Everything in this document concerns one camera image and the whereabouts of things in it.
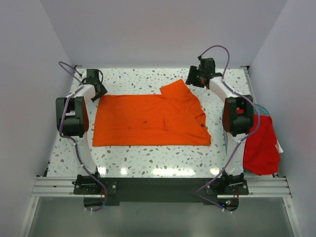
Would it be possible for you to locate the orange t shirt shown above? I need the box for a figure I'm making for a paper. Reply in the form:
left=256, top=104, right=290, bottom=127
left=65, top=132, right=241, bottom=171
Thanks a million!
left=92, top=79, right=211, bottom=147

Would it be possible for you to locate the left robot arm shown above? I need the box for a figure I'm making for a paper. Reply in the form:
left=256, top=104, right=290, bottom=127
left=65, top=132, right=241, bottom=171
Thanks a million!
left=55, top=69, right=107, bottom=194

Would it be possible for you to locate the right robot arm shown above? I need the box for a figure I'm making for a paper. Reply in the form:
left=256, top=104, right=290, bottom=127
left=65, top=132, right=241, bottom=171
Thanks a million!
left=186, top=56, right=254, bottom=194

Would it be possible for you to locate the clear blue plastic bin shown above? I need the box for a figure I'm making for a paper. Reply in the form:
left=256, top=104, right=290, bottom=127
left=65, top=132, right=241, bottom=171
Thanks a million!
left=221, top=103, right=270, bottom=173

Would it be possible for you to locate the red t shirt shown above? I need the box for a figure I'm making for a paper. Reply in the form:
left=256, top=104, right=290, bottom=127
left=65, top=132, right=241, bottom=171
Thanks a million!
left=243, top=115, right=280, bottom=175

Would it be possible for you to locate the white paper sheet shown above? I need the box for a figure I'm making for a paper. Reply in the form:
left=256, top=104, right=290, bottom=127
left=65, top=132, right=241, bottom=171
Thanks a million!
left=276, top=140, right=284, bottom=154

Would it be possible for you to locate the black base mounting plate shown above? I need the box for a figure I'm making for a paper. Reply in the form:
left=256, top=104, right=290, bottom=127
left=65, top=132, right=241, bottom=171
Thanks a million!
left=72, top=175, right=249, bottom=211

